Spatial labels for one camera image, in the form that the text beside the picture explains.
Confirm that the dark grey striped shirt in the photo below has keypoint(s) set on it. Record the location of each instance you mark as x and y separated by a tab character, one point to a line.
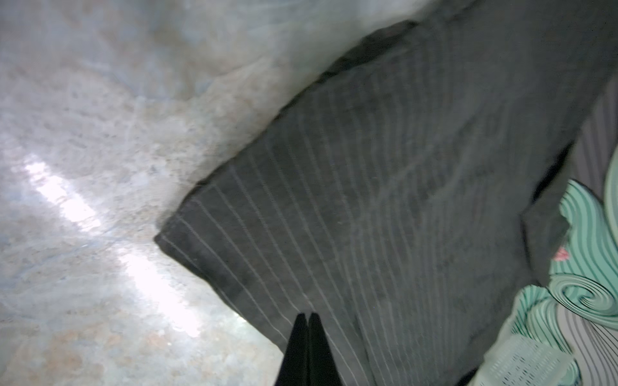
408	194

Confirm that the white plastic mesh basket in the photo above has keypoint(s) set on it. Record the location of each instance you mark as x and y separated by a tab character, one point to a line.
521	361

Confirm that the small pink pig toy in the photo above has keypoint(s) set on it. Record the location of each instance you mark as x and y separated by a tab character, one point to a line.
561	255

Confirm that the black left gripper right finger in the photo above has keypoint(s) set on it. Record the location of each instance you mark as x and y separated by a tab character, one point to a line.
322	370

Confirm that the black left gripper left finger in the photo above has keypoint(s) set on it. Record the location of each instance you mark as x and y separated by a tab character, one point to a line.
294	368

